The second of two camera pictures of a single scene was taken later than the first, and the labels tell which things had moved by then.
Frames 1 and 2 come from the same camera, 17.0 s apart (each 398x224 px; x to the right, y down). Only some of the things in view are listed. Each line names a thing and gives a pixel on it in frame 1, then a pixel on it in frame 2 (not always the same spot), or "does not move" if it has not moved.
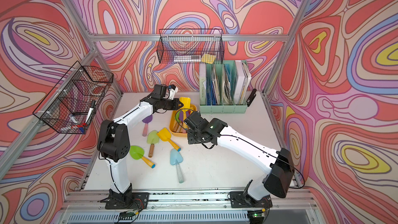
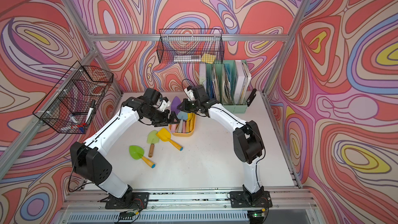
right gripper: x=191 y=139 to x=185 y=108
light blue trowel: x=176 y=157 to x=182 y=115
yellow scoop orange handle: x=165 y=135 does not move
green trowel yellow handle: x=137 y=152 does not move
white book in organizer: x=242 y=80 does not move
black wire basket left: x=72 y=105 does not move
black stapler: x=251 y=98 does not move
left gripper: x=174 y=106 to x=166 y=120
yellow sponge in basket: x=208 y=58 does not move
